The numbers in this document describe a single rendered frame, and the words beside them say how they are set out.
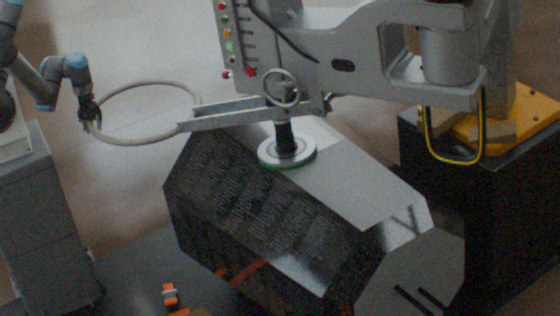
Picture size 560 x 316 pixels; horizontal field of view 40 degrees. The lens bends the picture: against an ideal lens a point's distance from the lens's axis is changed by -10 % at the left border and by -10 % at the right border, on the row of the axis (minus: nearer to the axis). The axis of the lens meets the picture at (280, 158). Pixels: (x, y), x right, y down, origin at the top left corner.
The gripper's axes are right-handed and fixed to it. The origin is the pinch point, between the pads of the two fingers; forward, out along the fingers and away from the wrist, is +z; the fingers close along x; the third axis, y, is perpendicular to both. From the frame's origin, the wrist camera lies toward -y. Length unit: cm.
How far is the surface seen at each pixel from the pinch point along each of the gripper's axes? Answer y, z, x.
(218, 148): 14, 7, 53
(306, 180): 50, -1, 86
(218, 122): 25, -13, 56
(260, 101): 22, -17, 72
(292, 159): 40, -3, 82
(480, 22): 57, -61, 147
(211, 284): 6, 86, 38
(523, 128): 26, 2, 175
